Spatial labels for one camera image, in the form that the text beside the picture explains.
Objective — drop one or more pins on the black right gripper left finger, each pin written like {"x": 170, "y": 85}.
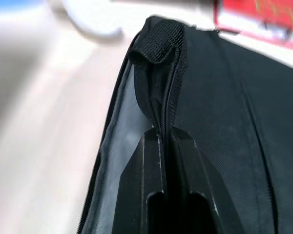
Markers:
{"x": 136, "y": 175}

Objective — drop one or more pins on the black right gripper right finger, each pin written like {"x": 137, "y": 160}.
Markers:
{"x": 197, "y": 175}

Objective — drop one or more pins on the black fabric laptop bag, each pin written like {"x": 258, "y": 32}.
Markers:
{"x": 219, "y": 92}

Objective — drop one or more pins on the white curved object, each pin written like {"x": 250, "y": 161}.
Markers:
{"x": 92, "y": 22}

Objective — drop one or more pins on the red box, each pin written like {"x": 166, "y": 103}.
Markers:
{"x": 258, "y": 12}

